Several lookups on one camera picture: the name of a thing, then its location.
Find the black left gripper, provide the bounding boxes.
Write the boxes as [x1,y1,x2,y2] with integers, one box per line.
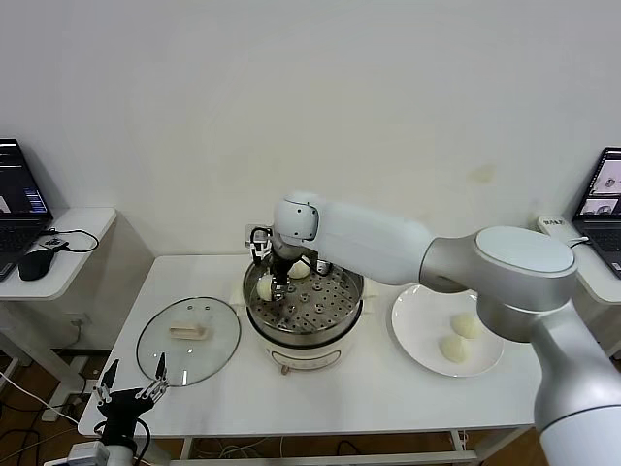
[95,352,170,446]

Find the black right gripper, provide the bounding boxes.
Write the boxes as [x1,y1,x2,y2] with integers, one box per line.
[269,240,295,302]

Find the round glass pot lid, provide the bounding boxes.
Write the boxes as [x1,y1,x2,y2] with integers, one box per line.
[136,296,243,388]

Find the cream electric cooker base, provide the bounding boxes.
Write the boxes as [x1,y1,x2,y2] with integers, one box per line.
[230,269,380,378]

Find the round white plate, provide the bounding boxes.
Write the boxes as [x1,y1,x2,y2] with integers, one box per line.
[391,283,505,379]

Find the black computer mouse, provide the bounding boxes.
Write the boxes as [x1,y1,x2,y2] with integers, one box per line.
[17,250,54,283]

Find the white side table with mouse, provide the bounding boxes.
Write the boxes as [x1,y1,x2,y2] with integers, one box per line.
[0,208,157,423]

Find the black laptop with dark screen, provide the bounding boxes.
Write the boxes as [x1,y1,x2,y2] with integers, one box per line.
[0,139,55,283]

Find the grey laptop with bright screen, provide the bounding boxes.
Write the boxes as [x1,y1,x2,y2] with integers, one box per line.
[572,147,621,281]

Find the white side table with label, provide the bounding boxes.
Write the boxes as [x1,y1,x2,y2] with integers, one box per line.
[537,216,621,307]

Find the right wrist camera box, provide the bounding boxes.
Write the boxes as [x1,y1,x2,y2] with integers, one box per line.
[246,223,274,264]

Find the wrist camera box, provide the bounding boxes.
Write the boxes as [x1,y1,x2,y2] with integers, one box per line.
[67,440,112,466]
[246,223,274,264]

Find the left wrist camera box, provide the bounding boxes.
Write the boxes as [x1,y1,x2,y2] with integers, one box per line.
[67,440,112,466]

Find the black hub with cable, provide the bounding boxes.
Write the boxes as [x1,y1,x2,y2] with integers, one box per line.
[41,228,101,254]

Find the white main table frame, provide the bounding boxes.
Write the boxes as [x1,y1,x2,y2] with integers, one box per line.
[94,426,535,466]

